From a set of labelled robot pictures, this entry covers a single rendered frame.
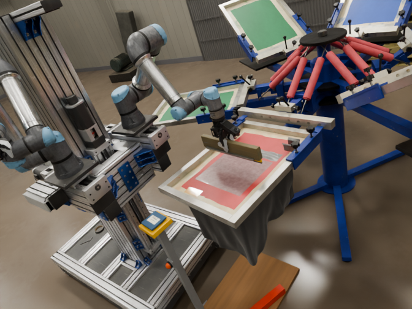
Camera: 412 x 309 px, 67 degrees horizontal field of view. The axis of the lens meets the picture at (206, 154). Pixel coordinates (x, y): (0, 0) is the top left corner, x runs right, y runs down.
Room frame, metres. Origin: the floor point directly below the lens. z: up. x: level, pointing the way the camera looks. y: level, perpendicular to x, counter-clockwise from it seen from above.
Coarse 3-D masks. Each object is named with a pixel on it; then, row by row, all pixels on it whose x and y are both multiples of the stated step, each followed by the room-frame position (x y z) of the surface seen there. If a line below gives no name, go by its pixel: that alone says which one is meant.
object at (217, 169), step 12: (252, 144) 1.65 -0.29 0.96; (216, 156) 1.66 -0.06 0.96; (228, 156) 1.61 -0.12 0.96; (204, 168) 1.58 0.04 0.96; (216, 168) 1.53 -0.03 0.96; (228, 168) 1.49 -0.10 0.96; (192, 180) 1.50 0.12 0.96; (204, 180) 1.46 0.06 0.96; (216, 180) 1.42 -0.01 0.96; (204, 192) 1.35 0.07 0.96
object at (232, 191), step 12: (264, 144) 1.61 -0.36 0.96; (276, 144) 1.56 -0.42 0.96; (240, 168) 1.45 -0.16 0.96; (252, 168) 1.42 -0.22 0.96; (264, 168) 1.38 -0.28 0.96; (228, 180) 1.38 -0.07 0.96; (240, 180) 1.34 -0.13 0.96; (252, 180) 1.31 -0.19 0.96; (216, 192) 1.32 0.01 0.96; (228, 192) 1.29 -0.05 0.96; (240, 192) 1.25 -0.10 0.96; (228, 204) 1.19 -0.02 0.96
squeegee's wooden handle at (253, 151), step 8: (208, 136) 1.59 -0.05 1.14; (208, 144) 1.58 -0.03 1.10; (216, 144) 1.53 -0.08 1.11; (232, 144) 1.42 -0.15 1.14; (240, 144) 1.39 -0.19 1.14; (248, 144) 1.36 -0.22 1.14; (232, 152) 1.44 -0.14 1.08; (240, 152) 1.39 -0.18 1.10; (248, 152) 1.34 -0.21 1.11; (256, 152) 1.30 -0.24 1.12; (256, 160) 1.31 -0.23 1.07
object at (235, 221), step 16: (240, 128) 1.88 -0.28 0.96; (256, 128) 1.81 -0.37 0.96; (272, 128) 1.70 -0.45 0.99; (288, 128) 1.63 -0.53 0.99; (192, 160) 1.65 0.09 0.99; (176, 176) 1.54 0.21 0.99; (272, 176) 1.25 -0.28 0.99; (160, 192) 1.49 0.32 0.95; (176, 192) 1.39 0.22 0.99; (256, 192) 1.17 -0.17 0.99; (208, 208) 1.17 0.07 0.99; (240, 208) 1.10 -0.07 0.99
